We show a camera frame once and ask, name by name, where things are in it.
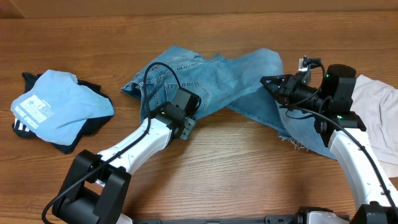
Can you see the black folded garment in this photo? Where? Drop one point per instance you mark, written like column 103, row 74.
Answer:
column 90, row 127

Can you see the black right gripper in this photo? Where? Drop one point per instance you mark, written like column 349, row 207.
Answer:
column 286, row 88

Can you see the light blue printed t-shirt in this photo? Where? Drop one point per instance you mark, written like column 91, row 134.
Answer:
column 56, row 108

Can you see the blue denim jeans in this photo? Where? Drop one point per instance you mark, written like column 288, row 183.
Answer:
column 224, row 83

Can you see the beige folded cloth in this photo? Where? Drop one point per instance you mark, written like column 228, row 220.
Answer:
column 376, row 104

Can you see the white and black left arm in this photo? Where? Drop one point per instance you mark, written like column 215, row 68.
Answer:
column 96, row 185

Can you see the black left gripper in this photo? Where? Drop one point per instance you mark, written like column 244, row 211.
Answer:
column 189, row 124

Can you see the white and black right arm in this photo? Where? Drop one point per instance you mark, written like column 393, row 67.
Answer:
column 342, row 132

